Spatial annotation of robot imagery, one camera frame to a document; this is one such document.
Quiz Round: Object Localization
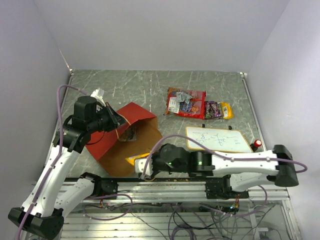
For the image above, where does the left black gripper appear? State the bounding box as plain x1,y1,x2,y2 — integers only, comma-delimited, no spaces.
87,101,128,133

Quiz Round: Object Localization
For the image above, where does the red paper bag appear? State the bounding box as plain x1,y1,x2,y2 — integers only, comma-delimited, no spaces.
86,102,163,177

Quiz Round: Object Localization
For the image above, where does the yellow snack pack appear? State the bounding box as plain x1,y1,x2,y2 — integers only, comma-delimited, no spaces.
220,102,234,120
125,152,150,166

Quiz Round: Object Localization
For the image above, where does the silver green snack wrapper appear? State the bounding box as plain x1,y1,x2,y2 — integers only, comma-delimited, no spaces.
176,91,193,105

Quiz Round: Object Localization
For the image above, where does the red candy bag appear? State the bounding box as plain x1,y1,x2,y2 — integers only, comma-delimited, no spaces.
164,87,206,120

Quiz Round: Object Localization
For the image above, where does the brown purple chocolate pack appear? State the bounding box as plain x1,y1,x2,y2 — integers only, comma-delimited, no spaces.
204,101,223,120

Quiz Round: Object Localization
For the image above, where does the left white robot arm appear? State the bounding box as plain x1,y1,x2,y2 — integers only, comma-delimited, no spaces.
8,96,127,240

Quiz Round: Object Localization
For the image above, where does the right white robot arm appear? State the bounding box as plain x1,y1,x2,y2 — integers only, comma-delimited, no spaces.
151,144,299,199

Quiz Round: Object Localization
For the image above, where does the small whiteboard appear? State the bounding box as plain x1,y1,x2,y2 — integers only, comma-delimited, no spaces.
185,126,253,153

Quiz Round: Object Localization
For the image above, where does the red emergency stop button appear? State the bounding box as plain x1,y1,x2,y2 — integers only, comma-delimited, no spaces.
250,139,262,152

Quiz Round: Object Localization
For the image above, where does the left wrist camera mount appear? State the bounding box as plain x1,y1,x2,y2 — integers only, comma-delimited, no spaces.
90,88,106,107

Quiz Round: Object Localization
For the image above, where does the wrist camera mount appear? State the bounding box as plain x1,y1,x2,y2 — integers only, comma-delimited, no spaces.
90,88,106,107
134,158,153,178

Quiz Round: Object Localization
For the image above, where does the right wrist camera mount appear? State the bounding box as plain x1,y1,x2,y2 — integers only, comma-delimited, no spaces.
134,158,153,178

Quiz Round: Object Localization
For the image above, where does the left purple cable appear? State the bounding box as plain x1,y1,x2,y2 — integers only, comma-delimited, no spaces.
15,84,88,240

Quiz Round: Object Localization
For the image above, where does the purple cable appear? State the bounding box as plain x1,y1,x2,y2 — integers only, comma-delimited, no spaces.
15,84,88,240
140,134,308,218

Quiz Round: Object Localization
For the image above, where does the aluminium rail frame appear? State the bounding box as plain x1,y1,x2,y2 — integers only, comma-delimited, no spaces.
77,178,302,240

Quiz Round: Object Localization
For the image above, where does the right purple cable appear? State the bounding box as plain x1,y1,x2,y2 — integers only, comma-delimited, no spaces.
140,134,308,218

